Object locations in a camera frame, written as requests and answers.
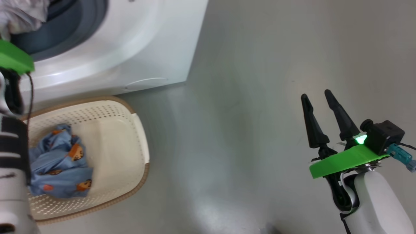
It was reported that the grey rubber door gasket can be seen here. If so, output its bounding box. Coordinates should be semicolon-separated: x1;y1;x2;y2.
10;0;110;62

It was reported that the blue bear print garment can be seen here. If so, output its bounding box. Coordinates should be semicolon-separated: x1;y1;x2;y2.
28;123;94;199

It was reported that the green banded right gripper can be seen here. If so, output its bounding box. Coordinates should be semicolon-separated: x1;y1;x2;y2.
300;89;390;214

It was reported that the round white drain filter cover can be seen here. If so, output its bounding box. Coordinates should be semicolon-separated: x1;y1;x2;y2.
124;77;169;91

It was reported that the pale white garment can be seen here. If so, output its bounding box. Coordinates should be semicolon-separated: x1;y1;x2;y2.
0;0;49;41

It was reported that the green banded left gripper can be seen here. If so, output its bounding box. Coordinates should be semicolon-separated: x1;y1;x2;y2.
0;39;35;115

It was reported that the cream perforated laundry basket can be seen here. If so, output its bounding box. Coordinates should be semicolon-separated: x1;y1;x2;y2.
21;96;151;226

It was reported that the thin black left gripper cable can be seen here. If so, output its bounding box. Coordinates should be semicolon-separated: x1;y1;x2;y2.
25;73;35;131

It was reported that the white front-load washing machine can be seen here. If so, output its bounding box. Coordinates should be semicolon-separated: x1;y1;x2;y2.
0;0;209;113

